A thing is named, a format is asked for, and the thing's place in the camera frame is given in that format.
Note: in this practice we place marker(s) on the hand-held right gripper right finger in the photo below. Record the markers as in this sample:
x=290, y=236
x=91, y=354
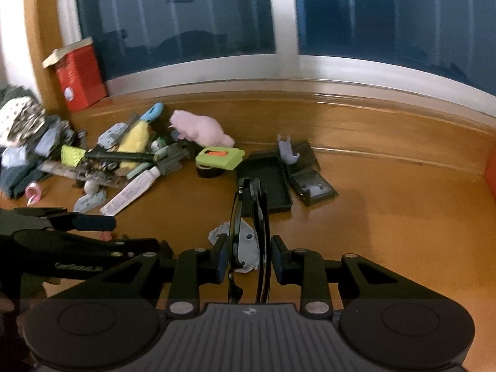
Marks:
x=277, y=259

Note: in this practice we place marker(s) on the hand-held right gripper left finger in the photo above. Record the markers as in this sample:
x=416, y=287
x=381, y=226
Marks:
x=223, y=259

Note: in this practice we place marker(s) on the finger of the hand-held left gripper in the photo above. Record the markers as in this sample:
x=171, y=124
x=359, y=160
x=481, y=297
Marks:
x=135, y=245
x=93, y=223

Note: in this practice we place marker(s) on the black eyeglasses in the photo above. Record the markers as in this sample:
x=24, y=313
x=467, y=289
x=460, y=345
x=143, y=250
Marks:
x=254, y=193

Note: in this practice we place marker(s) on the black glasses case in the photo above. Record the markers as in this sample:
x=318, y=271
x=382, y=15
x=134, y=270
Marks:
x=271, y=186

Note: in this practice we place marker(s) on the green box with orange slider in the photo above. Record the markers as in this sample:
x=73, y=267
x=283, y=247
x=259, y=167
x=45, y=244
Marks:
x=228, y=161

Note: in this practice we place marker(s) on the wooden desktop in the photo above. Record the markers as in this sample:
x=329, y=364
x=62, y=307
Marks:
x=387, y=209

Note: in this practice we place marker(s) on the grey-blue printed part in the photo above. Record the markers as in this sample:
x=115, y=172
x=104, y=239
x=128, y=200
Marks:
x=89, y=201
x=110, y=133

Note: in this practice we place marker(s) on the white printed plastic part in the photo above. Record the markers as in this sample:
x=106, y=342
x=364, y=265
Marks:
x=246, y=246

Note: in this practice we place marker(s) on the small white ball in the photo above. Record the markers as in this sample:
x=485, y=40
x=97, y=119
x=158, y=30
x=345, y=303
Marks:
x=91, y=188

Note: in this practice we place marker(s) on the white toothpaste tube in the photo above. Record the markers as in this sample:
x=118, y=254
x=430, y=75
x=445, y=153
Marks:
x=131, y=192

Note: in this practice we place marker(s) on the circuit board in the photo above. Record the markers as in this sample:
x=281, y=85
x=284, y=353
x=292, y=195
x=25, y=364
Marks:
x=66, y=170

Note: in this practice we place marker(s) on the mint green tube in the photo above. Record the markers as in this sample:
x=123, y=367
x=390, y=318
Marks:
x=137, y=169

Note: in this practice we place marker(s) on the black rod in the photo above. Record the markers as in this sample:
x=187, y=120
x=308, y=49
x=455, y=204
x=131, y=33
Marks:
x=116, y=155

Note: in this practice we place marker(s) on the yellow-green mesh sponge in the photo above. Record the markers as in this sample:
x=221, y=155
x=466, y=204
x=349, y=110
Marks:
x=71, y=155

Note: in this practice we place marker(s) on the small black square box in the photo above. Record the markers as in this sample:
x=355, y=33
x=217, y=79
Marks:
x=312, y=186

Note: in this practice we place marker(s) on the black tape roll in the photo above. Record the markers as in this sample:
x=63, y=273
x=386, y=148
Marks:
x=205, y=173

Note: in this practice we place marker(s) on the dark green plastic toy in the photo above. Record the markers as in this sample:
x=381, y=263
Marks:
x=172, y=162

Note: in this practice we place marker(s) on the yellow plush toy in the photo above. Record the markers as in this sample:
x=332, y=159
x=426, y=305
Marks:
x=133, y=139

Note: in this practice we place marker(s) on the small green white bottle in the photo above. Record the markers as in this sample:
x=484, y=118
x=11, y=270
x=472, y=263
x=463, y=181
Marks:
x=158, y=144

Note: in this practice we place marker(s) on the lavender grey printed part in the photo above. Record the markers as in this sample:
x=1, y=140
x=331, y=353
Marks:
x=286, y=151

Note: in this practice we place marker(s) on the black open box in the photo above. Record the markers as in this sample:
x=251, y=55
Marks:
x=308, y=155

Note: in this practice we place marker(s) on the pile of clothes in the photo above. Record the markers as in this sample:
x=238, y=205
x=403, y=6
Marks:
x=19, y=120

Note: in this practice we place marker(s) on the light blue silicone piece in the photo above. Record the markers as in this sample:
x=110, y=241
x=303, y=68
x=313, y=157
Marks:
x=153, y=110

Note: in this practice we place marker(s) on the pink plush toy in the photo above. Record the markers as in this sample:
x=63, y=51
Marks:
x=201, y=128

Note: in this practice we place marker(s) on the red carton box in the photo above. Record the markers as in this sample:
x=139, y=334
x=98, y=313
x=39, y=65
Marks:
x=79, y=77

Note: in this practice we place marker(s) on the orange object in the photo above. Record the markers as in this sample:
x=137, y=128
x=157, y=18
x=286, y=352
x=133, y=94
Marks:
x=491, y=170

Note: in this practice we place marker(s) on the white window frame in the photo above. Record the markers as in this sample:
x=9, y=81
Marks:
x=283, y=15

